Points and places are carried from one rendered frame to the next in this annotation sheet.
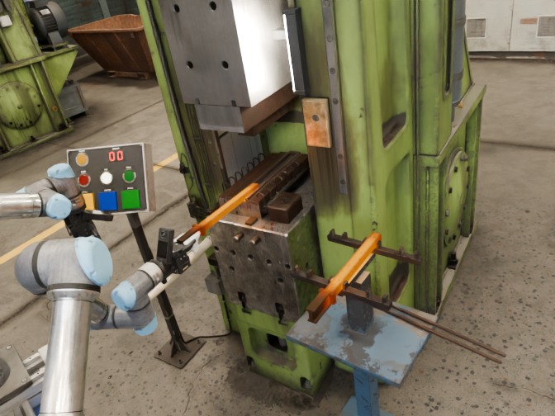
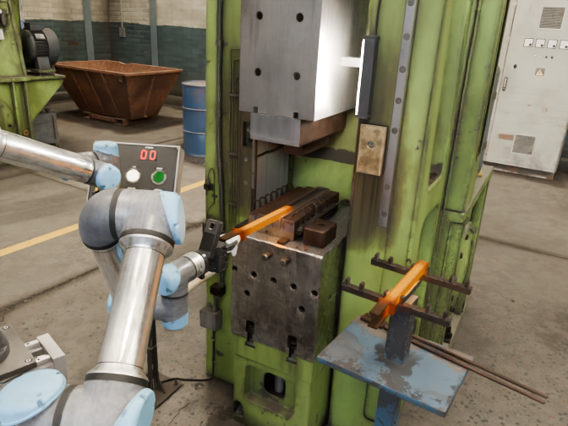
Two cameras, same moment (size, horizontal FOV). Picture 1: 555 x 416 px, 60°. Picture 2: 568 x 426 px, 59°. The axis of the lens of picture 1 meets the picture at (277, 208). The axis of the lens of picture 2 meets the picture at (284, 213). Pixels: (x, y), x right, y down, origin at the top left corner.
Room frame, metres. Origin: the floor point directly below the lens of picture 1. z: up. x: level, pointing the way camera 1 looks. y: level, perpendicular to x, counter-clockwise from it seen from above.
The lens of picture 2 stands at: (-0.10, 0.36, 1.68)
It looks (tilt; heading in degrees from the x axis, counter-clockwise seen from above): 21 degrees down; 351
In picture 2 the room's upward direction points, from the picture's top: 3 degrees clockwise
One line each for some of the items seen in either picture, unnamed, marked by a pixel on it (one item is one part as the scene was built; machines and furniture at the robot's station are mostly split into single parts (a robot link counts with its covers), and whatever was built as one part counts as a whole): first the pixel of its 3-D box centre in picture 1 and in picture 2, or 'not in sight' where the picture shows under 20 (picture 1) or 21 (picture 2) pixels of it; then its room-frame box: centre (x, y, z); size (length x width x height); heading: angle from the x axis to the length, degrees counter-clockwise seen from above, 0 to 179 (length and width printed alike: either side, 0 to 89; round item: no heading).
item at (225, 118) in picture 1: (252, 97); (301, 121); (1.80, 0.02, 1.32); 0.42 x 0.20 x 0.10; 144
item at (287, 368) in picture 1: (301, 310); (298, 358); (1.77, -0.03, 0.23); 0.55 x 0.37 x 0.47; 144
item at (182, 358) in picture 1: (177, 343); (152, 381); (1.89, 0.65, 0.05); 0.22 x 0.22 x 0.09; 54
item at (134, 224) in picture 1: (152, 271); (148, 290); (1.89, 0.64, 0.54); 0.04 x 0.04 x 1.08; 54
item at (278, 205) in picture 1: (286, 207); (319, 232); (1.57, -0.03, 0.95); 0.12 x 0.08 x 0.06; 144
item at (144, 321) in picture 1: (137, 315); (169, 307); (1.15, 0.48, 0.90); 0.11 x 0.08 x 0.11; 80
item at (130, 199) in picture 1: (131, 199); not in sight; (1.75, 0.58, 1.01); 0.07 x 0.05 x 0.07; 79
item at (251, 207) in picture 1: (267, 181); (296, 209); (1.80, 0.02, 0.96); 0.42 x 0.20 x 0.09; 144
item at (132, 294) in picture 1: (132, 290); (173, 276); (1.15, 0.47, 1.00); 0.11 x 0.08 x 0.09; 144
